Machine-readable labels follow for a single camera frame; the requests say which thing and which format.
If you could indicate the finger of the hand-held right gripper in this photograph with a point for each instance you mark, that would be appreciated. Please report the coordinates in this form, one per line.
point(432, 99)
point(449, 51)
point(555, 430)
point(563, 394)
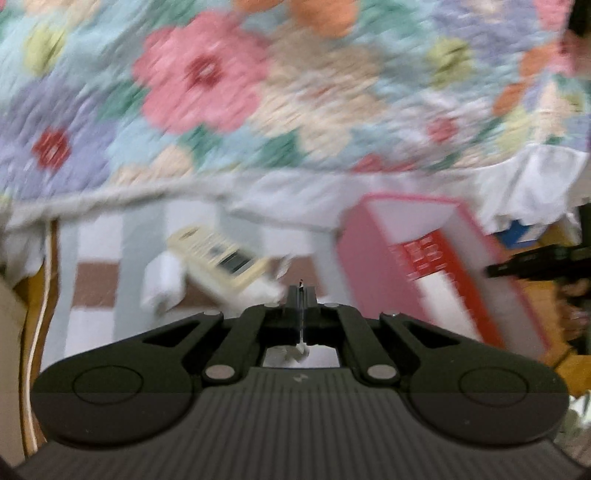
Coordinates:
point(526, 265)

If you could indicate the checkered mat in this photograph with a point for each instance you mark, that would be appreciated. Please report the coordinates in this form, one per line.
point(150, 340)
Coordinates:
point(101, 235)

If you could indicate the long white power bank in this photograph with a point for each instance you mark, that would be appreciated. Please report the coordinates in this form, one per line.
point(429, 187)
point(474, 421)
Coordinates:
point(270, 290)

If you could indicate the floral quilt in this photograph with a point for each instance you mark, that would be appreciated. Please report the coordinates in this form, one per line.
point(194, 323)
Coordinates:
point(277, 92)

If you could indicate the white charger plug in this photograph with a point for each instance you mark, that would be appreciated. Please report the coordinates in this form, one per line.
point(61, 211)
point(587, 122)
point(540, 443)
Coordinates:
point(161, 281)

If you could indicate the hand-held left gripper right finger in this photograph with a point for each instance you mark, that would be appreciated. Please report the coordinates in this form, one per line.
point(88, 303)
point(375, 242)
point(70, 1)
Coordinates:
point(310, 314)

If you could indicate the cream remote control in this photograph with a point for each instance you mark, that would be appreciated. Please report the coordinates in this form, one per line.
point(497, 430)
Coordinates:
point(212, 254)

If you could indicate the blue box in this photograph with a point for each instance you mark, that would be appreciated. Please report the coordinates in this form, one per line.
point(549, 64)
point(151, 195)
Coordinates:
point(517, 233)

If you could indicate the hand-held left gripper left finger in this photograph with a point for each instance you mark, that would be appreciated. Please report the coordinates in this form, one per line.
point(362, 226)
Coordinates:
point(293, 314)

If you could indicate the red patterned card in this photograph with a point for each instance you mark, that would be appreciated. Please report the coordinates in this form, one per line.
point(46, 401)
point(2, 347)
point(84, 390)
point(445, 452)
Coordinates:
point(425, 258)

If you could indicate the pink box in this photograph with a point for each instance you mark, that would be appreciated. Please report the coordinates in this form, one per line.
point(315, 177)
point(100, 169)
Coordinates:
point(369, 258)

